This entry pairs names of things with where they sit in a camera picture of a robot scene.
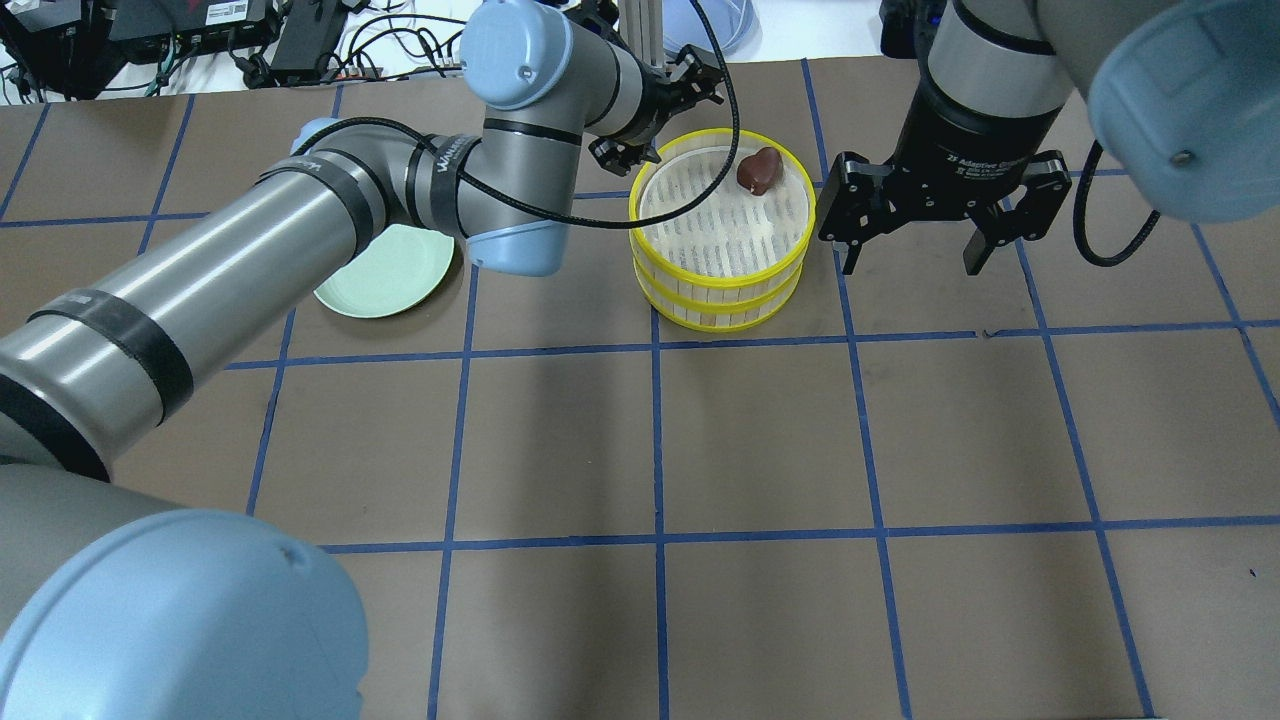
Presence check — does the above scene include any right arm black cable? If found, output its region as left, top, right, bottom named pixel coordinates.
left=1073, top=140, right=1164, bottom=269

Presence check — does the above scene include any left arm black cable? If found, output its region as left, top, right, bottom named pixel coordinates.
left=300, top=0, right=741, bottom=231

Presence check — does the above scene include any aluminium frame post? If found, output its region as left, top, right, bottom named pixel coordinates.
left=614, top=0, right=666, bottom=68

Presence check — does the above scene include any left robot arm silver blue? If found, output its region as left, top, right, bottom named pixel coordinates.
left=3, top=1, right=736, bottom=719

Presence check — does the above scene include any brown bun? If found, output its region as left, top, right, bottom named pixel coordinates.
left=735, top=146, right=785, bottom=197

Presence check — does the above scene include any light green plate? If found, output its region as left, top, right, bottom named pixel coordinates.
left=312, top=224, right=457, bottom=319

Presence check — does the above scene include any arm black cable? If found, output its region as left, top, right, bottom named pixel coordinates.
left=1073, top=140, right=1164, bottom=269
left=300, top=0, right=741, bottom=231

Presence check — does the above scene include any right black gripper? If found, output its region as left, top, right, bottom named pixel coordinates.
left=818, top=76, right=1071, bottom=277

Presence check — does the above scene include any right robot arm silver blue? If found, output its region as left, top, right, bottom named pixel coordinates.
left=813, top=1, right=1279, bottom=275

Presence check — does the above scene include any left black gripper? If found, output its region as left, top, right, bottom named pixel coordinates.
left=588, top=45, right=726, bottom=177

